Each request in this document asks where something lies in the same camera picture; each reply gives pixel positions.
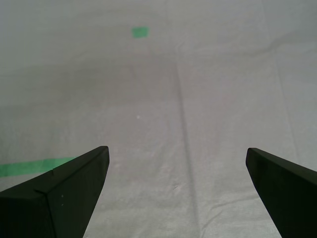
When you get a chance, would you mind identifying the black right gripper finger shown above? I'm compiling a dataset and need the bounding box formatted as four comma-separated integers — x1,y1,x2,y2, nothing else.
245,147,317,238
0,146,110,238

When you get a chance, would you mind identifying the long green tape strip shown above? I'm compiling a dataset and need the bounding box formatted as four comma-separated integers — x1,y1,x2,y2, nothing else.
0,156,77,178

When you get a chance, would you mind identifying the grey plastic table cover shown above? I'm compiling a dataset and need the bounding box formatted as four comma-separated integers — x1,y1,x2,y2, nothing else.
0,0,317,238

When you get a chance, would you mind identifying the small green tape square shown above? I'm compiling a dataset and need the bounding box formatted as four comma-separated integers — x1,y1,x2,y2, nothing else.
132,26,149,39

